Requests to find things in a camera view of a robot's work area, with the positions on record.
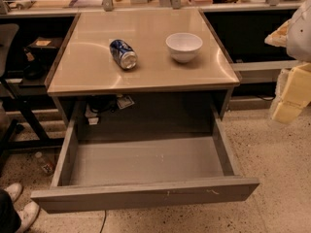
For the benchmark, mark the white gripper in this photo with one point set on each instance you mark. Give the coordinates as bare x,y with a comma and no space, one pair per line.
299,36

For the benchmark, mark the blue pepsi can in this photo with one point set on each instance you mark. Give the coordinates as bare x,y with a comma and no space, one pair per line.
123,54

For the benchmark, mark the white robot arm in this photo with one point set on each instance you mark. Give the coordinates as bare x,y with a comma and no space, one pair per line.
298,44

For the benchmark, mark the grey cabinet with beige top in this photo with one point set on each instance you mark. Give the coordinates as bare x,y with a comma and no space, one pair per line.
87,72

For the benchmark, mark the grey open top drawer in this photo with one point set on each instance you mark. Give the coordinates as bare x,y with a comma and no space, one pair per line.
137,158

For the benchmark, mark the white ceramic bowl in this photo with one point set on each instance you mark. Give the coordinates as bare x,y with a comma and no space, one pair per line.
183,47

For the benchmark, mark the white paper tag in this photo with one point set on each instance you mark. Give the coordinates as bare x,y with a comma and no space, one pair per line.
124,102

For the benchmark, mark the black box with label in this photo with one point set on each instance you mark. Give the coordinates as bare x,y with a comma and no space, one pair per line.
46,44

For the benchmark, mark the plastic bottle on floor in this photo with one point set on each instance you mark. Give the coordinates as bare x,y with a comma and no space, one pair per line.
45,163

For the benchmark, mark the dark office chair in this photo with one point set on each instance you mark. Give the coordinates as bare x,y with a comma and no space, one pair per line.
7,33

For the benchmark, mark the white shoe lower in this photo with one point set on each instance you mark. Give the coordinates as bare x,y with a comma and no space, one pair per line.
27,216

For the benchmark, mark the white shoe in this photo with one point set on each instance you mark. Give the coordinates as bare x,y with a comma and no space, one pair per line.
27,216
14,190

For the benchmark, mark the white shoe upper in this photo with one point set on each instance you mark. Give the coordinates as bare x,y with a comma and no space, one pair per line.
14,190

